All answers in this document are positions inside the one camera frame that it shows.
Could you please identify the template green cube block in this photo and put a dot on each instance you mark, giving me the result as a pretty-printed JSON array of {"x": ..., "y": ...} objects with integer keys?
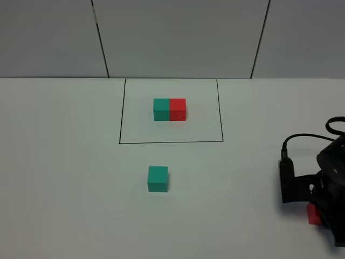
[{"x": 161, "y": 109}]

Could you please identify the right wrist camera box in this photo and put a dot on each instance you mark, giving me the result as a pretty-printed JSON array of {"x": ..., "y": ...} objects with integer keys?
[{"x": 293, "y": 188}]

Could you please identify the template red cube block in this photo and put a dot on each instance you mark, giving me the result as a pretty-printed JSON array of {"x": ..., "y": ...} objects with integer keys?
[{"x": 178, "y": 109}]

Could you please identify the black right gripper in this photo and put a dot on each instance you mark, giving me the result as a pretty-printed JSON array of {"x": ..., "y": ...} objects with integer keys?
[{"x": 327, "y": 189}]

